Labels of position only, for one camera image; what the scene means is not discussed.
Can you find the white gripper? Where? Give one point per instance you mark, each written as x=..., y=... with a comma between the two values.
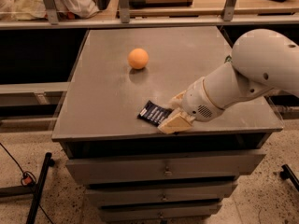
x=196, y=102

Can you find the dark blue snack bar wrapper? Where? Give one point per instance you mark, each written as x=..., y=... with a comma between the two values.
x=153, y=114

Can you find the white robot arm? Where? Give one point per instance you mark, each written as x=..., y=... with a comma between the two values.
x=261, y=60

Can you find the top grey drawer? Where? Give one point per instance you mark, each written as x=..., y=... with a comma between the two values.
x=164, y=166

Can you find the grey drawer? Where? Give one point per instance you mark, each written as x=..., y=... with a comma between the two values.
x=164, y=193
x=164, y=166
x=159, y=211

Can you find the orange fruit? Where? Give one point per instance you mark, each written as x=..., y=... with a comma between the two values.
x=138, y=58

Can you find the green soda can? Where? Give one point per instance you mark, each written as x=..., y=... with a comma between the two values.
x=228, y=59

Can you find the grey drawer cabinet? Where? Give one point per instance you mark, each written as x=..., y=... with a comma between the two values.
x=123, y=147

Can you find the middle grey drawer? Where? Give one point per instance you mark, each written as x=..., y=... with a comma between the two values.
x=164, y=193

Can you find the bottom grey drawer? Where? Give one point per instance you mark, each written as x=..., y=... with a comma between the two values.
x=159, y=211

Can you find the black stand foot right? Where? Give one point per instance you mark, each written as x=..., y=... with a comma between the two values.
x=287, y=173

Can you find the black stand leg left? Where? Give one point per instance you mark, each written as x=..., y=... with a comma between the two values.
x=31, y=185

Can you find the white cloth bundle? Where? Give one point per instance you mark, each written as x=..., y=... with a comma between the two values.
x=26, y=10

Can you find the grey metal bracket right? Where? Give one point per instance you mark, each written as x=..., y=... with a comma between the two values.
x=228, y=10

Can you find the grey metal bracket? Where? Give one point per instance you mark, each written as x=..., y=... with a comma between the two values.
x=51, y=11
x=124, y=11
x=228, y=10

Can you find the grey metal bracket middle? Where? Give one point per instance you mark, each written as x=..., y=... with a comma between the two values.
x=124, y=11

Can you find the grey metal bracket left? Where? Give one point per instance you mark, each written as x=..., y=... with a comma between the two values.
x=51, y=11

